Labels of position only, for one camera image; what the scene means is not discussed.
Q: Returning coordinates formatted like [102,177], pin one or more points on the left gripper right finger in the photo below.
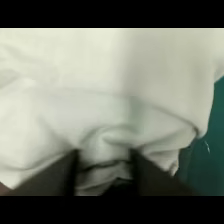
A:
[153,178]

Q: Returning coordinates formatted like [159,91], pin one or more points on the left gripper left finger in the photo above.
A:
[50,176]

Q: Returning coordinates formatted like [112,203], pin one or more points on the white shirt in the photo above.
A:
[100,83]

